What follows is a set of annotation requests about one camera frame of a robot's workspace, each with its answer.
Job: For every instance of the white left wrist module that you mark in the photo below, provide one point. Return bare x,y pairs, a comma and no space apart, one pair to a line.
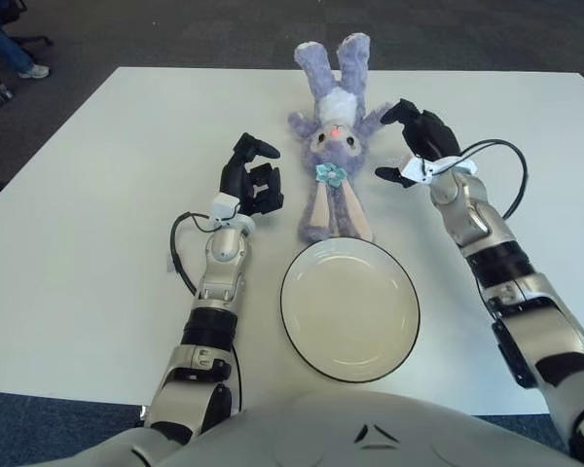
224,204

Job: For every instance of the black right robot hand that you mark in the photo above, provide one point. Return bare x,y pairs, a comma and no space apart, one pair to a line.
433,136

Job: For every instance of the purple plush bunny doll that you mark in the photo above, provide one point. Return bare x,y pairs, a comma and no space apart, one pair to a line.
338,146

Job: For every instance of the white plate black rim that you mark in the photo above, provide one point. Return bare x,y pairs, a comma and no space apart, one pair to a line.
350,311

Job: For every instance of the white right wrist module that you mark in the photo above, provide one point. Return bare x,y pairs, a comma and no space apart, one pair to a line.
416,171

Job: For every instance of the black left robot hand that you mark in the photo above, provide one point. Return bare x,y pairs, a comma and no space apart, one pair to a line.
236,185

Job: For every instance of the white sneaker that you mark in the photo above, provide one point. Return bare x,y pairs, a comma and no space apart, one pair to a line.
35,72

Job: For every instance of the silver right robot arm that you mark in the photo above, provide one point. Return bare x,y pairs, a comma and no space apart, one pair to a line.
467,219

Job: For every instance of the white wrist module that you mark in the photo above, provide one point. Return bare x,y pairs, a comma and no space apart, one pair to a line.
224,204
416,171

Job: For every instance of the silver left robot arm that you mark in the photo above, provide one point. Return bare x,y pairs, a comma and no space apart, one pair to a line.
224,277

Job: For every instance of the blue jeans leg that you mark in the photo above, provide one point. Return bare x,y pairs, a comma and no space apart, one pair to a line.
5,41

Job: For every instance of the grey robot torso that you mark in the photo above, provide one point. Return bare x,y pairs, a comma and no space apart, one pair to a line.
345,430

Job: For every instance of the black chair base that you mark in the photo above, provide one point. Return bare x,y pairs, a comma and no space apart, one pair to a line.
34,40

